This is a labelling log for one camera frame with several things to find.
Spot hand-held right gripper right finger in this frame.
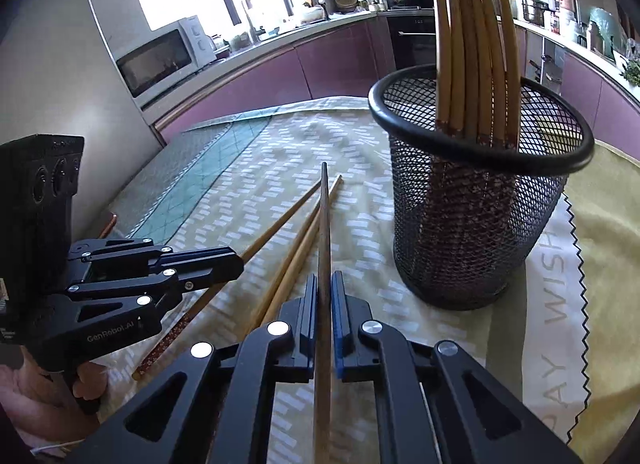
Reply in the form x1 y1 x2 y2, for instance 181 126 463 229
330 271 583 464

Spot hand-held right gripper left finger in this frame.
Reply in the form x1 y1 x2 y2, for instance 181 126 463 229
65 271 319 464

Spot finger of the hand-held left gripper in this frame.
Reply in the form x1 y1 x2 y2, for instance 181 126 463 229
69 239 244 281
67 269 226 322

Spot single bamboo chopstick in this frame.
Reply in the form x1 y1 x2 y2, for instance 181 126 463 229
131 184 323 380
245 175 344 337
314 162 333 464

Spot black mesh utensil holder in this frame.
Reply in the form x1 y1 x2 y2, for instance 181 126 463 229
368 65 596 311

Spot bunch of wooden chopsticks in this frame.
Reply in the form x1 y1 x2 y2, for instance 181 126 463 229
427 0 523 155

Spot person's left hand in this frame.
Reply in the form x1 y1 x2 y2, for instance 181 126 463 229
0 361 108 445

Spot white microwave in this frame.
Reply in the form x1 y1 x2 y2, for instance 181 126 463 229
116 15 218 109

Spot patchwork patterned tablecloth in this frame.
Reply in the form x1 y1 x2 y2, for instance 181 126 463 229
95 96 571 464

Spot pink base cabinet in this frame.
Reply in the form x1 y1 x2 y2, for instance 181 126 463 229
152 18 396 145
515 24 640 159

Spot steel faucet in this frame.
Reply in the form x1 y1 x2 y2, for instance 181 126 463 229
239 0 261 42

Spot yellow zigzag-edged cloth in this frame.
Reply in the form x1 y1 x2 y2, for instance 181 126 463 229
520 136 640 447

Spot black integrated stove oven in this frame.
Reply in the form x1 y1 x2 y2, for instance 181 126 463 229
380 0 436 69

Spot steel steamer pot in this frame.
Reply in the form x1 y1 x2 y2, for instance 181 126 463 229
520 0 548 27

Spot pale green kitchen appliance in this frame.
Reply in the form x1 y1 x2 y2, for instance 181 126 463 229
587 6 628 57

